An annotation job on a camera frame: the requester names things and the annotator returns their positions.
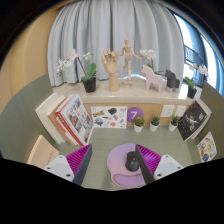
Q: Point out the white upright books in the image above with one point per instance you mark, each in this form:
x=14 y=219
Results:
x=45 y=115

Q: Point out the white sticker sheet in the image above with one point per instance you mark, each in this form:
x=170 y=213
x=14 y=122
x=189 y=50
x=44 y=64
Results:
x=108 y=117

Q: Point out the tan notebook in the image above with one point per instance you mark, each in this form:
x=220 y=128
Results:
x=42 y=153

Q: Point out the white wall socket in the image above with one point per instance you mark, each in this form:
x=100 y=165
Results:
x=167 y=111
x=181 y=111

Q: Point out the purple mouse pad with wrist rest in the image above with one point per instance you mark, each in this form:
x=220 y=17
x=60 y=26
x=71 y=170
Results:
x=116 y=161

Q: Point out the dark grey horse figure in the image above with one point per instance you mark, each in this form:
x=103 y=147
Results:
x=172 y=79

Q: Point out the black book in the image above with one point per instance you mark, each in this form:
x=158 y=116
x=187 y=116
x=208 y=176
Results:
x=191 y=120

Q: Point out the grey curtain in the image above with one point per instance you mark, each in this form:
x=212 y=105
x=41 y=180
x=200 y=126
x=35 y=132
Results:
x=133 y=23

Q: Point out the colourful food sticker sheet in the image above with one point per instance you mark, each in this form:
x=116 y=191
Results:
x=206 y=147

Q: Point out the purple round number sign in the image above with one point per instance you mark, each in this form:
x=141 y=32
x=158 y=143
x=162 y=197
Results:
x=134 y=114

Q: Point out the wooden mannequin figure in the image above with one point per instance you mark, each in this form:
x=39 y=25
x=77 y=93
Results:
x=127 y=56

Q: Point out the blue-green succulent in white pot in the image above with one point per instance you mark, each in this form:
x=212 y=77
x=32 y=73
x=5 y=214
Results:
x=154 y=127

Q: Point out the red-edged picture magazine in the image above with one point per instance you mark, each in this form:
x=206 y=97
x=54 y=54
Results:
x=78 y=118

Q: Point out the pink horse figure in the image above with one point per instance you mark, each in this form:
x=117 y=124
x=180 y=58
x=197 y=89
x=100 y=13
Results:
x=151 y=78

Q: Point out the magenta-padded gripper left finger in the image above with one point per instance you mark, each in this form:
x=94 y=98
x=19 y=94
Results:
x=60 y=165

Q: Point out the yellow-green succulent in white pot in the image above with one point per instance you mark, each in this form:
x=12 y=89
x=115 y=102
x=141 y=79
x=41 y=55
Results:
x=138 y=128

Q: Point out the spiky succulent in white pot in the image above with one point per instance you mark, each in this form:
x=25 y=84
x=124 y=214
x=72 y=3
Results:
x=172 y=127

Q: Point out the white orchid in black pot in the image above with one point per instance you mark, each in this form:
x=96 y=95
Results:
x=89 y=85
x=191 y=91
x=147 y=54

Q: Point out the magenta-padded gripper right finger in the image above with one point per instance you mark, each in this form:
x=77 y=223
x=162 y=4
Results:
x=166 y=165

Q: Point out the wooden hand model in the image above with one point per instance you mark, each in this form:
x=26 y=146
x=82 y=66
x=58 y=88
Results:
x=111 y=66

